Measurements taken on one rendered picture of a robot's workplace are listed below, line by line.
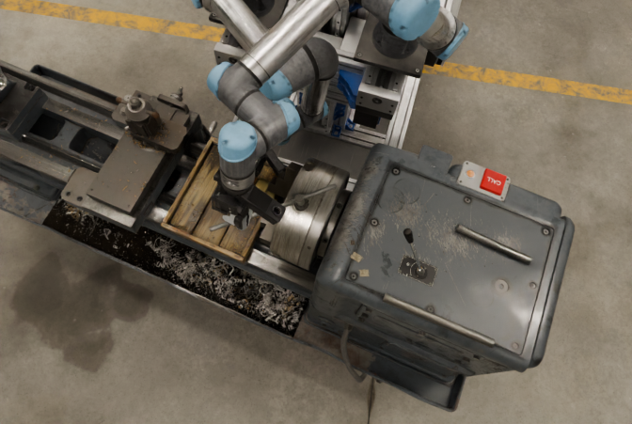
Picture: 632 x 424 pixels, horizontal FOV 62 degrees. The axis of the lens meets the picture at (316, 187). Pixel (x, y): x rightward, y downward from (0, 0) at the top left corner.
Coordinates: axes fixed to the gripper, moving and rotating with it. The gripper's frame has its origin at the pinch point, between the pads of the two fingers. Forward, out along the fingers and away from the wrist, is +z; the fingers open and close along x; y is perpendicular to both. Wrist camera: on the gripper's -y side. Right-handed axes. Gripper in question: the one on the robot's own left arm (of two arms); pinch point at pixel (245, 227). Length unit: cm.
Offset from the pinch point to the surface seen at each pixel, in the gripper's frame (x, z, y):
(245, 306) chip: -7, 72, 3
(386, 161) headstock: -33.4, -3.5, -26.2
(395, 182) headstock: -28.5, -2.3, -30.8
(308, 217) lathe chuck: -11.9, 4.4, -12.6
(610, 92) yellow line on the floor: -216, 85, -130
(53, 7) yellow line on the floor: -137, 99, 193
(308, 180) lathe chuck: -21.3, 1.3, -8.7
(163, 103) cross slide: -45, 25, 54
